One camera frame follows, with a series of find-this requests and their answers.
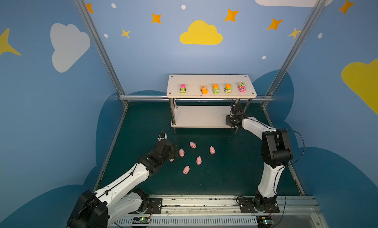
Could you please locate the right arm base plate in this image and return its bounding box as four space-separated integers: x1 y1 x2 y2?
236 196 280 213

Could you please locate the white two-tier shelf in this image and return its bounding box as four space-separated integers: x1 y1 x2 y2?
166 74 257 128

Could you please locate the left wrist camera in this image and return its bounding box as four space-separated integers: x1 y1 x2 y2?
157 133 167 141

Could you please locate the orange green toy truck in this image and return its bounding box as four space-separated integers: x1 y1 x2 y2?
224 84 232 94

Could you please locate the orange green toy car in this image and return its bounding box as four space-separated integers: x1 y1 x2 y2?
212 84 220 94

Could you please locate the right controller board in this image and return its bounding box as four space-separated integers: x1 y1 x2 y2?
257 216 273 228

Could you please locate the left aluminium frame post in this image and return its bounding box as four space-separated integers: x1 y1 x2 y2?
73 0 125 97

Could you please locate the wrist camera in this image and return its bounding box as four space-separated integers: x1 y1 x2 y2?
230 103 245 117
157 133 167 141

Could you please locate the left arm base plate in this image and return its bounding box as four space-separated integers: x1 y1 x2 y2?
131 198 162 214

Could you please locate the controller board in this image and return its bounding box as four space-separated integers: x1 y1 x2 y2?
132 217 151 225
257 216 273 228

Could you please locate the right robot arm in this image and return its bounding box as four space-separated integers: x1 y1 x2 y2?
225 115 293 213

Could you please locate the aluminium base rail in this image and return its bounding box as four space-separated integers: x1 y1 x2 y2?
108 195 328 228

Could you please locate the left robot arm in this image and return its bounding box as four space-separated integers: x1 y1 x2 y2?
67 138 179 228

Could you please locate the pink green toy car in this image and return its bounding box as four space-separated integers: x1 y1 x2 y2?
238 82 246 93

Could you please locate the rear aluminium crossbar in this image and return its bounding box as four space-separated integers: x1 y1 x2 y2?
119 95 274 102

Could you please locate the pink green toy truck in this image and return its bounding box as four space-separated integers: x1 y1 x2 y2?
180 84 187 94

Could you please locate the right aluminium frame post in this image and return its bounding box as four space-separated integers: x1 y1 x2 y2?
261 0 327 109

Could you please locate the left controller board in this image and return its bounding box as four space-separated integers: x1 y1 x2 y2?
132 217 151 225

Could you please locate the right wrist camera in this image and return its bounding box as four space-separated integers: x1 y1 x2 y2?
230 103 245 117

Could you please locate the aluminium frame post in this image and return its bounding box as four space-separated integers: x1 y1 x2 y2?
261 0 327 109
73 0 125 97

